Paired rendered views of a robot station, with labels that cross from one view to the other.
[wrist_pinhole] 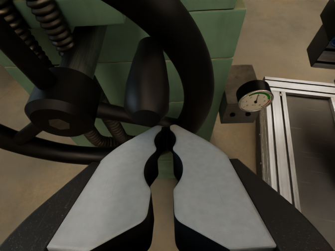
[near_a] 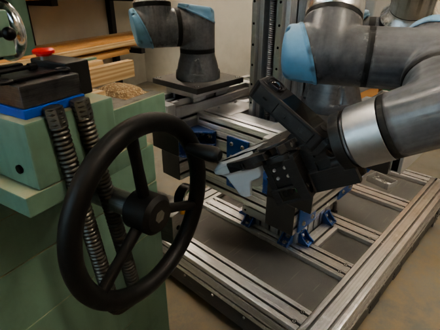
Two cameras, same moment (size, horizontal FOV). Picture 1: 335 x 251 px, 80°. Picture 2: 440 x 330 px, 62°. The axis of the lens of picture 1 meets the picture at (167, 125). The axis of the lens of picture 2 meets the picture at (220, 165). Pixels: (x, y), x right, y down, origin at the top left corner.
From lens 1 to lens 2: 0.50 m
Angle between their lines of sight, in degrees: 54
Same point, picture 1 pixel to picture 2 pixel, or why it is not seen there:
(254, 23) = not seen: hidden behind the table
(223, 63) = (152, 187)
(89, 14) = (115, 165)
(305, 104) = not seen: hidden behind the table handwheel
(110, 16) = (124, 162)
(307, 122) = (207, 232)
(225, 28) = (146, 160)
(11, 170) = not seen: outside the picture
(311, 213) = (279, 285)
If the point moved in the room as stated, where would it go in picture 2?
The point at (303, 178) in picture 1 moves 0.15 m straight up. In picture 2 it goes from (250, 268) to (251, 234)
